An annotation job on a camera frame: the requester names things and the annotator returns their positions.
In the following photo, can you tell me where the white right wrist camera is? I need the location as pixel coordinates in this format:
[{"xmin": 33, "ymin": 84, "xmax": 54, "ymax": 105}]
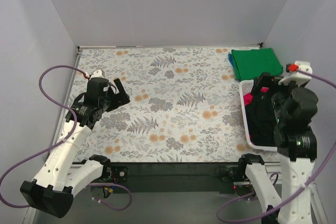
[{"xmin": 278, "ymin": 61, "xmax": 312, "ymax": 87}]

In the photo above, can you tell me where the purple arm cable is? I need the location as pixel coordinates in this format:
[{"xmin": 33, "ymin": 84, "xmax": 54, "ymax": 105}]
[
  {"xmin": 0, "ymin": 65, "xmax": 132, "ymax": 211},
  {"xmin": 216, "ymin": 69, "xmax": 336, "ymax": 222}
]

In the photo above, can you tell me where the folded blue t shirt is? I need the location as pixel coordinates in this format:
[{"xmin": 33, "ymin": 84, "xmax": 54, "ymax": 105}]
[{"xmin": 228, "ymin": 53, "xmax": 236, "ymax": 71}]

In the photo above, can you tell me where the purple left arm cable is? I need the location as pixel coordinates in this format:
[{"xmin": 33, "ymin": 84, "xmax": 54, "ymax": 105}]
[{"xmin": 0, "ymin": 65, "xmax": 132, "ymax": 211}]

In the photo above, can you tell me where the black t shirt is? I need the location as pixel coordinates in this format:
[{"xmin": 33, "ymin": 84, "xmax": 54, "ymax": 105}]
[{"xmin": 245, "ymin": 92, "xmax": 276, "ymax": 147}]

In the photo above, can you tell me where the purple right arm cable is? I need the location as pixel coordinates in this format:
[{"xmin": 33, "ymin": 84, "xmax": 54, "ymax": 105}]
[{"xmin": 216, "ymin": 69, "xmax": 336, "ymax": 222}]

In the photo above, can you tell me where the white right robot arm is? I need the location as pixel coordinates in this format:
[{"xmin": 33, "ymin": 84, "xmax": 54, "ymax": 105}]
[{"xmin": 237, "ymin": 69, "xmax": 318, "ymax": 223}]

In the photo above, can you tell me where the floral table cloth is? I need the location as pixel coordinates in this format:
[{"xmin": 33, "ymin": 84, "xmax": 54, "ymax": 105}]
[{"xmin": 75, "ymin": 47, "xmax": 278, "ymax": 163}]

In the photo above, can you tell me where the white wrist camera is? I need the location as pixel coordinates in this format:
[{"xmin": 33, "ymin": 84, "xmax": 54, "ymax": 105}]
[
  {"xmin": 278, "ymin": 61, "xmax": 312, "ymax": 87},
  {"xmin": 90, "ymin": 69, "xmax": 105, "ymax": 79}
]

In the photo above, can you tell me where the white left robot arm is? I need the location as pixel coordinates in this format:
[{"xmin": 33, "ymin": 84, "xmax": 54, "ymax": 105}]
[{"xmin": 20, "ymin": 76, "xmax": 130, "ymax": 218}]

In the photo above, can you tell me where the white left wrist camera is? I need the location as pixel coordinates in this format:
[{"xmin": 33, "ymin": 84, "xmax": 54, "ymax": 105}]
[{"xmin": 90, "ymin": 69, "xmax": 105, "ymax": 79}]

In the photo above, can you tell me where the white plastic laundry basket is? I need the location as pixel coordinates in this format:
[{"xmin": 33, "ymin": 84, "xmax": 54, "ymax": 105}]
[{"xmin": 239, "ymin": 80, "xmax": 277, "ymax": 152}]

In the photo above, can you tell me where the green t shirt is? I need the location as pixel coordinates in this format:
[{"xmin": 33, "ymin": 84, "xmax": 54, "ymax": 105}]
[{"xmin": 231, "ymin": 48, "xmax": 283, "ymax": 81}]

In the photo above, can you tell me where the red t shirt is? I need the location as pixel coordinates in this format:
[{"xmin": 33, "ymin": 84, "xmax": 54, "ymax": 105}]
[{"xmin": 243, "ymin": 88, "xmax": 269, "ymax": 106}]

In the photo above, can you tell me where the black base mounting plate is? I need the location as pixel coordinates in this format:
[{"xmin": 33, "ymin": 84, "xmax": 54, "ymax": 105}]
[{"xmin": 110, "ymin": 163, "xmax": 253, "ymax": 196}]

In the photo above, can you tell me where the aluminium frame rail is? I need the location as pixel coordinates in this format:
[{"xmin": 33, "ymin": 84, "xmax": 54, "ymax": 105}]
[{"xmin": 69, "ymin": 160, "xmax": 317, "ymax": 219}]

